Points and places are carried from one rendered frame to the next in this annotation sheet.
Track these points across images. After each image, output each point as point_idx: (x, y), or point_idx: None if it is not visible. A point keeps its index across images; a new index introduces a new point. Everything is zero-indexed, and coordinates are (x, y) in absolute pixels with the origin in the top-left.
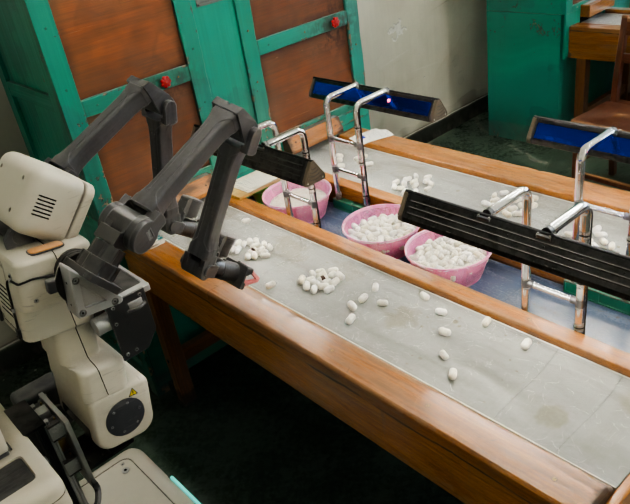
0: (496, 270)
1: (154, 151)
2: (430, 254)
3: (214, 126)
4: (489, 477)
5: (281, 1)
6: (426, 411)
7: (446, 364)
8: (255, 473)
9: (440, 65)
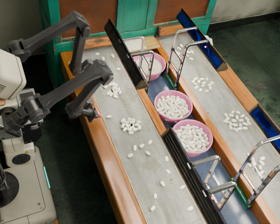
0: (209, 154)
1: (75, 43)
2: (184, 134)
3: (88, 75)
4: None
5: None
6: (130, 223)
7: (154, 201)
8: (82, 170)
9: None
